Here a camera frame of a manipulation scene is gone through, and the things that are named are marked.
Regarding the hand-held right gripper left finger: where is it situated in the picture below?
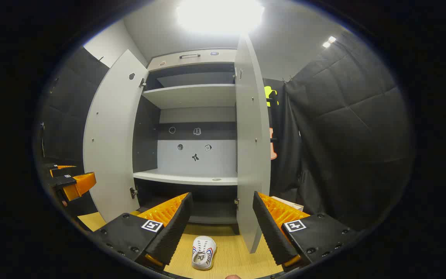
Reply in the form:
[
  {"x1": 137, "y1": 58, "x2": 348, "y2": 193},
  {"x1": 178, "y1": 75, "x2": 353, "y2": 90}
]
[{"x1": 91, "y1": 193, "x2": 193, "y2": 272}]

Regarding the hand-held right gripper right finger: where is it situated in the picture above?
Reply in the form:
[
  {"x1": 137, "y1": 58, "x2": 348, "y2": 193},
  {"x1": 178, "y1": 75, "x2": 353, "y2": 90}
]
[{"x1": 252, "y1": 191, "x2": 359, "y2": 272}]

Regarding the white striped canvas shoe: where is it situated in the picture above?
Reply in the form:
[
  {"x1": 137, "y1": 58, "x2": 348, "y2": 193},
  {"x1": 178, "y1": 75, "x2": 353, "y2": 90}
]
[{"x1": 191, "y1": 236, "x2": 217, "y2": 270}]

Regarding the grey shoe cabinet door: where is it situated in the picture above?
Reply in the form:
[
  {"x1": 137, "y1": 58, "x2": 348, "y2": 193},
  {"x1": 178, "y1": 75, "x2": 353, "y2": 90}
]
[
  {"x1": 83, "y1": 49, "x2": 150, "y2": 223},
  {"x1": 234, "y1": 34, "x2": 272, "y2": 254}
]

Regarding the grey shoe cabinet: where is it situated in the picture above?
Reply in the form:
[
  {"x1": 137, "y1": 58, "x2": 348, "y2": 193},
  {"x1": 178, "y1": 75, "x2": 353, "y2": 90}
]
[{"x1": 132, "y1": 48, "x2": 241, "y2": 235}]

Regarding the grey cabinet drawer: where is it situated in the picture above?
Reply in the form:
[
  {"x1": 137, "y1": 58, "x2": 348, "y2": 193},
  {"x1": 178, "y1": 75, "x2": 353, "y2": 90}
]
[{"x1": 148, "y1": 48, "x2": 237, "y2": 72}]

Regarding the black quilted backdrop cloth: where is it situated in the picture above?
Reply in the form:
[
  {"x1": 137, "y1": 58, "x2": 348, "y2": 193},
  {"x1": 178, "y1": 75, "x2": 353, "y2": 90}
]
[
  {"x1": 285, "y1": 31, "x2": 415, "y2": 233},
  {"x1": 39, "y1": 46, "x2": 109, "y2": 217}
]

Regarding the large ceiling light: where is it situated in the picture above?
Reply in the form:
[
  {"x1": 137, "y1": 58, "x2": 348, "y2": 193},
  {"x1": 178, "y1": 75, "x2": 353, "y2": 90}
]
[{"x1": 176, "y1": 0, "x2": 265, "y2": 34}]

